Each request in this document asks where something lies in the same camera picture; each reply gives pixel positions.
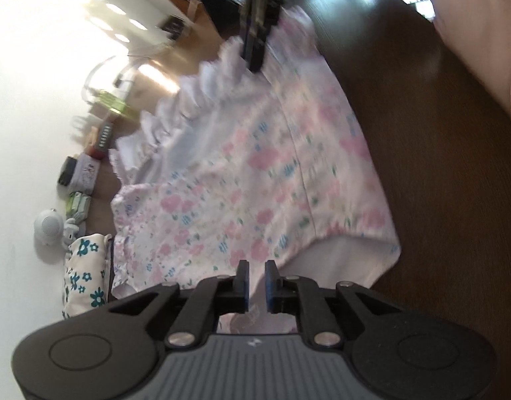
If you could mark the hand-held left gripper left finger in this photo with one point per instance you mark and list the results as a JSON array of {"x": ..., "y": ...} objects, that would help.
[{"x": 241, "y": 287}]

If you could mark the person's pale pink clothing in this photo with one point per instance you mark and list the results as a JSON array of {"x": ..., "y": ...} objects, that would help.
[{"x": 480, "y": 29}]

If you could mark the pink floral ruffled garment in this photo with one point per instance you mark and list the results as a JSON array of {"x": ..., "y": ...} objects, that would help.
[{"x": 247, "y": 175}]

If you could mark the green and white packet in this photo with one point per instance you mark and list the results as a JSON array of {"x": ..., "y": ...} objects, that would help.
[{"x": 77, "y": 205}]

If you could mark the small black case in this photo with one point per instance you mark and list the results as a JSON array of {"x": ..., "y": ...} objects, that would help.
[{"x": 173, "y": 25}]

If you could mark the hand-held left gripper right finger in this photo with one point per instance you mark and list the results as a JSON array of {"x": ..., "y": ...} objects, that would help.
[{"x": 272, "y": 287}]

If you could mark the white robot speaker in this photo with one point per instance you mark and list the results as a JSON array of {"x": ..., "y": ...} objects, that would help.
[{"x": 51, "y": 227}]

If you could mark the green charger plug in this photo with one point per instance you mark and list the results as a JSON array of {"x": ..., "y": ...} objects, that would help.
[{"x": 113, "y": 102}]

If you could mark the small black box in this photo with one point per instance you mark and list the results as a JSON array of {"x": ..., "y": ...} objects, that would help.
[{"x": 65, "y": 173}]

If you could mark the dark red box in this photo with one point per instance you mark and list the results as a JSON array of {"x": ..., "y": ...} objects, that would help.
[{"x": 101, "y": 139}]

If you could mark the white printed tin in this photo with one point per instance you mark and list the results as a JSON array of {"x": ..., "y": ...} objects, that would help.
[{"x": 86, "y": 175}]

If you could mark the folded white floral garment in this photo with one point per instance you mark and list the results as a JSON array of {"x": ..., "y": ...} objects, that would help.
[{"x": 84, "y": 275}]

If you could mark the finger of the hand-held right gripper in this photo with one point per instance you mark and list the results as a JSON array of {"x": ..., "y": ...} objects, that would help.
[{"x": 257, "y": 37}]

